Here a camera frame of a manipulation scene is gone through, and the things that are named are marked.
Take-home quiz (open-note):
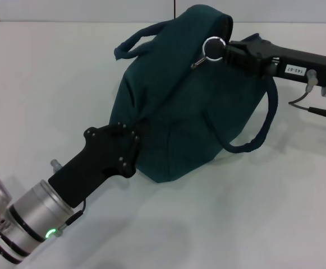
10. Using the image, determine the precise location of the dark teal fabric bag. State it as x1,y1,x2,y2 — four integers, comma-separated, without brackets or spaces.
108,3,281,184

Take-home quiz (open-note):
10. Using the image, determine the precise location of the grey cable with silver plug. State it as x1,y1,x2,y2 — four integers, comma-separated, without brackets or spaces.
288,69,326,126

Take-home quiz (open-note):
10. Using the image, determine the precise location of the black cable with silver plug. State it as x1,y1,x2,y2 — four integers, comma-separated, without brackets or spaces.
49,200,88,239

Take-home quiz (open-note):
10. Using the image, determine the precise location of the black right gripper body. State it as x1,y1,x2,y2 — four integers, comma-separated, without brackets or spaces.
246,38,326,88

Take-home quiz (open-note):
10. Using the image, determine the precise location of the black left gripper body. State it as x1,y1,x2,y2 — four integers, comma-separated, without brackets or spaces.
48,122,141,209

